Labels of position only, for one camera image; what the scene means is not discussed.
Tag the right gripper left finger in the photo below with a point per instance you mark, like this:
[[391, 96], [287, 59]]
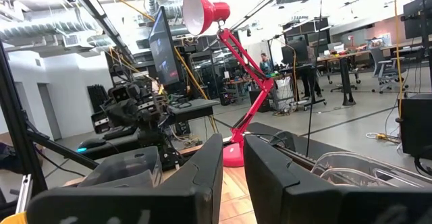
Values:
[[135, 207]]

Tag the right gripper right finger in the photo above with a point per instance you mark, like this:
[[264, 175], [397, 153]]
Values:
[[303, 207]]

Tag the grey translucent plastic basket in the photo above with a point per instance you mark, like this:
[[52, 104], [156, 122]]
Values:
[[131, 180], [135, 160]]

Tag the clear plastic basket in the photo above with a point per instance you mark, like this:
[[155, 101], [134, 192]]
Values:
[[351, 176], [341, 156]]

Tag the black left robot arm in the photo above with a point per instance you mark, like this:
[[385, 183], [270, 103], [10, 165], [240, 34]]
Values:
[[135, 112]]

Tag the black computer mouse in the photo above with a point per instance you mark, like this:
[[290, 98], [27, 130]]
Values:
[[91, 144]]

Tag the white bag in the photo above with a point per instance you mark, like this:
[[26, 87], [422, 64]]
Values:
[[284, 92]]

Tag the dark grey desk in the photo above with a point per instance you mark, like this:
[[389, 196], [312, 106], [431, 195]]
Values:
[[195, 107]]

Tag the person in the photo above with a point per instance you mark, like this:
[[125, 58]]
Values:
[[266, 63], [310, 80]]

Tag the black cabinet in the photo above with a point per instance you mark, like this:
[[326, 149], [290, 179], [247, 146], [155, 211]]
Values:
[[416, 126]]

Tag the black monitor on stand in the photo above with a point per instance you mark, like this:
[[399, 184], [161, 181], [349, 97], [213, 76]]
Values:
[[295, 52]]

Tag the long wooden work table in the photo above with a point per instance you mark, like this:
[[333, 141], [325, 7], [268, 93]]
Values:
[[344, 54]]

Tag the black computer monitor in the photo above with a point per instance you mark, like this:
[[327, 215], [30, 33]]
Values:
[[163, 48]]

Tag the grey office chair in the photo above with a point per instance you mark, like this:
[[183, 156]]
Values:
[[384, 67]]

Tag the red desk lamp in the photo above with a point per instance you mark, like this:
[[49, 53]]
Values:
[[236, 52]]

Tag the silver ventilation duct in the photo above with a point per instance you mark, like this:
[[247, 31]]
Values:
[[44, 26]]

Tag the large black wall screen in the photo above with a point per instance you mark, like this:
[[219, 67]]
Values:
[[418, 15]]

